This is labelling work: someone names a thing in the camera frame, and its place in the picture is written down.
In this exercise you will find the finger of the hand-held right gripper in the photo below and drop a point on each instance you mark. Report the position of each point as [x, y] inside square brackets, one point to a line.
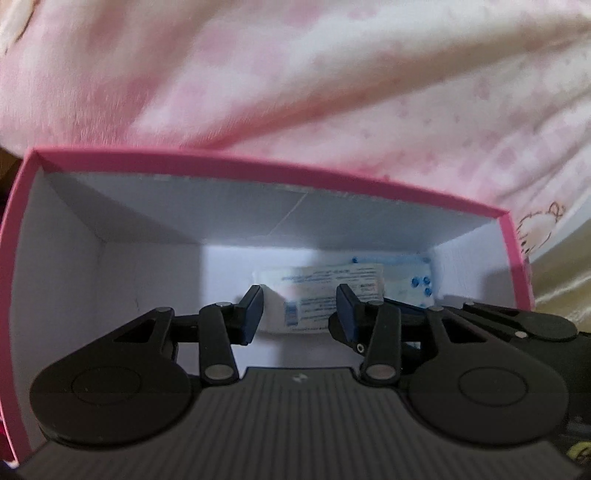
[545, 325]
[351, 345]

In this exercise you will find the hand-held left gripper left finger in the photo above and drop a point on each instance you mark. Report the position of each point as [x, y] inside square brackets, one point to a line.
[251, 314]

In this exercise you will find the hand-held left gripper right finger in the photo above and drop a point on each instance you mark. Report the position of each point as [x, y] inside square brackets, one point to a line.
[346, 314]

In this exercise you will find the white packet with blue print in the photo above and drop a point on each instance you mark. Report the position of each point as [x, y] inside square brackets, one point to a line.
[314, 281]

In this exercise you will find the pink cardboard box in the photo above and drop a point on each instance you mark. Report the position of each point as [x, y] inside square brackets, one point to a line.
[231, 207]

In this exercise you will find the beige satin cloth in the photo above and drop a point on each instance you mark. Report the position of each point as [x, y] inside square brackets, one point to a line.
[563, 277]

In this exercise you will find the clear packet with blue dots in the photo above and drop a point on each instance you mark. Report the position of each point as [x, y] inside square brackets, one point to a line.
[406, 277]

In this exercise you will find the pink checkered quilt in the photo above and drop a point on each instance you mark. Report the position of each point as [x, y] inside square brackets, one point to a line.
[323, 92]

